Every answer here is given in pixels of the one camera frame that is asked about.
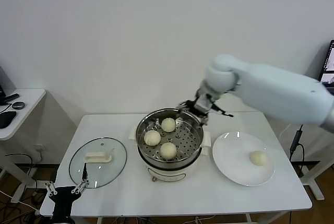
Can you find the white round plate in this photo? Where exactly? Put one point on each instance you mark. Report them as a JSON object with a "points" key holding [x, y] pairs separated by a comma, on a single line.
{"points": [[235, 156]]}

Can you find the round black disc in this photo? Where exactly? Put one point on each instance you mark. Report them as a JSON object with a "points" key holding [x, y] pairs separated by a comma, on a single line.
{"points": [[17, 105]]}

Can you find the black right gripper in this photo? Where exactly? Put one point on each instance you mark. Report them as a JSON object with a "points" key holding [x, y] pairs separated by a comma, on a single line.
{"points": [[204, 120]]}

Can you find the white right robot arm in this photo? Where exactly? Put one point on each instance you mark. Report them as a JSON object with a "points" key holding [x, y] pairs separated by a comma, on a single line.
{"points": [[274, 91]]}

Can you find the white wall socket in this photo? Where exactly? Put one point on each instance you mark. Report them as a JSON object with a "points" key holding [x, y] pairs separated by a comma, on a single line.
{"points": [[38, 147]]}

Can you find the stainless steel steamer basket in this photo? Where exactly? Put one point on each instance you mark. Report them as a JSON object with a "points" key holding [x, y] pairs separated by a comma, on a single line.
{"points": [[188, 143]]}

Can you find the black laptop with image windows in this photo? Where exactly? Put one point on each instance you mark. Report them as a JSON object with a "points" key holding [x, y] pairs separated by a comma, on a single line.
{"points": [[329, 62]]}

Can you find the black laptop dark screen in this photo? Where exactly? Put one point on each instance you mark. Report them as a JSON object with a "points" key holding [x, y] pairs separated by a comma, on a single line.
{"points": [[7, 99]]}

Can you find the cream electric cooker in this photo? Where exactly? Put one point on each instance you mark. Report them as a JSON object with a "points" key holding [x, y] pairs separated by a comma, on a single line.
{"points": [[169, 173]]}

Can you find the white steamed baozi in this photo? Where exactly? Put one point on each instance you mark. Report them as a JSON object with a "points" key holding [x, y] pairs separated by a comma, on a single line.
{"points": [[259, 158], [168, 124], [152, 138], [168, 151]]}

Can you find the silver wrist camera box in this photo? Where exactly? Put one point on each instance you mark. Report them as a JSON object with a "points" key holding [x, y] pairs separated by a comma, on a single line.
{"points": [[201, 107]]}

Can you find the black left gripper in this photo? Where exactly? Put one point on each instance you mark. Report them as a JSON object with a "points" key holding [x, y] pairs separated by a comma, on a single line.
{"points": [[62, 198]]}

